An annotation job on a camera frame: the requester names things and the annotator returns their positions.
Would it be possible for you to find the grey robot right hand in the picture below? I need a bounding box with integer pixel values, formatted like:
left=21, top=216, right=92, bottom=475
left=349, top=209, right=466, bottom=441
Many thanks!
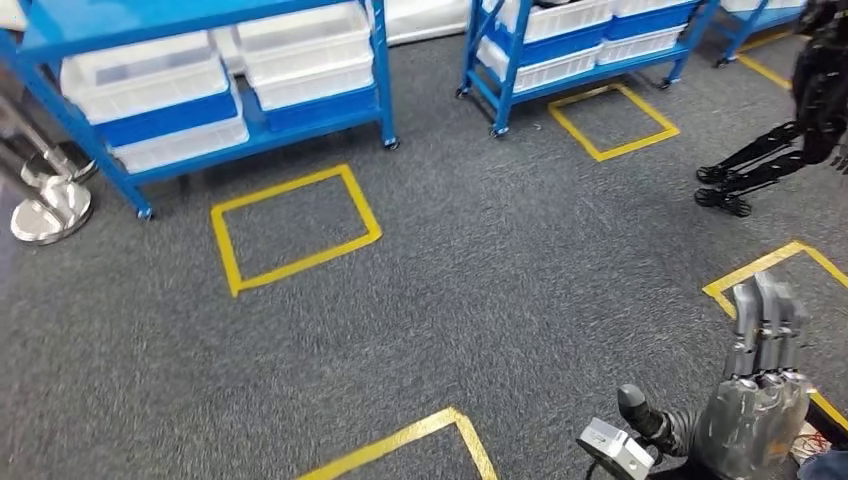
left=617, top=271, right=815, bottom=480

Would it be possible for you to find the blue metal shelf rack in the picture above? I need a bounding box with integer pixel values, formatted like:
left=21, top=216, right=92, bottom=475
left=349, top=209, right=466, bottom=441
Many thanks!
left=455, top=0, right=721, bottom=139
left=0, top=0, right=401, bottom=221
left=712, top=0, right=810, bottom=68

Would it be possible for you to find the flat black floor object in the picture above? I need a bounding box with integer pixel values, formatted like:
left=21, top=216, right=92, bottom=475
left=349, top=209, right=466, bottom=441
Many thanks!
left=804, top=397, right=848, bottom=446

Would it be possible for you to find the yellow floor tape square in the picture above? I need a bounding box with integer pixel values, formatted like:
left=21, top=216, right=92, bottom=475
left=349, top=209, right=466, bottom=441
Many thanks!
left=548, top=82, right=682, bottom=164
left=210, top=164, right=384, bottom=298

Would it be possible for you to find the black humanoid robot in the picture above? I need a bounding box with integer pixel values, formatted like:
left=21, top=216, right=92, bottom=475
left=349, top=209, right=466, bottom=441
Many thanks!
left=694, top=0, right=848, bottom=219

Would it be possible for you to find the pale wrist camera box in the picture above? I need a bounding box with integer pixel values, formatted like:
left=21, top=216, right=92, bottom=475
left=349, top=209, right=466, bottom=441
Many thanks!
left=576, top=417, right=657, bottom=480

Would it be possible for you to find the chrome stanchion post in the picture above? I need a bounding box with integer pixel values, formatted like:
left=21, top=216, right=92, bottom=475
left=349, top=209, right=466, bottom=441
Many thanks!
left=0, top=142, right=94, bottom=246
left=0, top=92, right=99, bottom=190

